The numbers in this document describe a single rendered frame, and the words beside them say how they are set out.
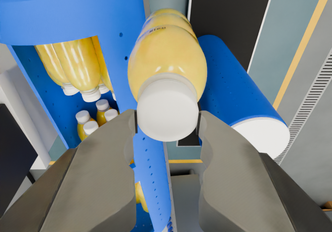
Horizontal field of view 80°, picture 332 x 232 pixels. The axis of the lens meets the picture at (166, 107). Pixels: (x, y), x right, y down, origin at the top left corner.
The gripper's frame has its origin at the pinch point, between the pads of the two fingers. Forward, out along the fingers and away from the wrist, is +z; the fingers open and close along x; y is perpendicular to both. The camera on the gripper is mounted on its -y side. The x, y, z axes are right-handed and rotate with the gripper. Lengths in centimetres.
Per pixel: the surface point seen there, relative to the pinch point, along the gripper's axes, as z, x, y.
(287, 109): 165, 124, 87
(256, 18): 133, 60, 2
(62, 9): 19.7, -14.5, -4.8
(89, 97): 27.7, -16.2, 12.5
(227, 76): 75, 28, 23
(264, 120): 46, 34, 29
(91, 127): 35.2, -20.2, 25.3
